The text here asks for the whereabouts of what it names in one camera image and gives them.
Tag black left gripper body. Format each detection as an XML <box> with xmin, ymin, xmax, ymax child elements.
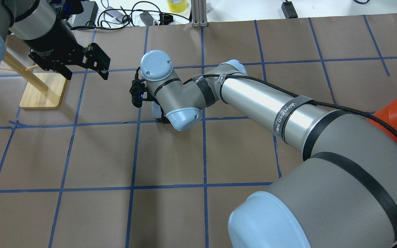
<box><xmin>29</xmin><ymin>43</ymin><xmax>97</xmax><ymax>80</ymax></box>

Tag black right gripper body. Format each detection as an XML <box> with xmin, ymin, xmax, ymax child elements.
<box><xmin>152</xmin><ymin>102</ymin><xmax>171</xmax><ymax>124</ymax></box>

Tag light blue plastic cup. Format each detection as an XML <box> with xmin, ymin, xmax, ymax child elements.
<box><xmin>152</xmin><ymin>102</ymin><xmax>165</xmax><ymax>119</ymax></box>

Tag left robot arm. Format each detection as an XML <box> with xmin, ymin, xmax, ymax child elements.
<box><xmin>0</xmin><ymin>0</ymin><xmax>111</xmax><ymax>80</ymax></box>

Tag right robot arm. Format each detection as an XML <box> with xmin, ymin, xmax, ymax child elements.
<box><xmin>140</xmin><ymin>50</ymin><xmax>397</xmax><ymax>248</ymax></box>

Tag wooden cup rack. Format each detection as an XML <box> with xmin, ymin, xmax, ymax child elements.
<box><xmin>0</xmin><ymin>51</ymin><xmax>68</xmax><ymax>109</ymax></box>

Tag grey power adapter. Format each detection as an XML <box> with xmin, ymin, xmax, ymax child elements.
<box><xmin>139</xmin><ymin>11</ymin><xmax>159</xmax><ymax>26</ymax></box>

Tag yellow tape roll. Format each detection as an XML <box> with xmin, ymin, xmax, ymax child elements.
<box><xmin>166</xmin><ymin>0</ymin><xmax>188</xmax><ymax>13</ymax></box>

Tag black power adapter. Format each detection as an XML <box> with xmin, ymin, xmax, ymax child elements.
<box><xmin>281</xmin><ymin>0</ymin><xmax>298</xmax><ymax>19</ymax></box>

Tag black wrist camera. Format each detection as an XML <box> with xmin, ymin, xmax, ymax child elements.
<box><xmin>129</xmin><ymin>66</ymin><xmax>159</xmax><ymax>108</ymax></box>

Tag tangled black cables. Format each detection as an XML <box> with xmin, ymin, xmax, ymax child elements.
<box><xmin>71</xmin><ymin>1</ymin><xmax>190</xmax><ymax>31</ymax></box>

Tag aluminium frame post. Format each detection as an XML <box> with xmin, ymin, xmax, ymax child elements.
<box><xmin>191</xmin><ymin>0</ymin><xmax>208</xmax><ymax>28</ymax></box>

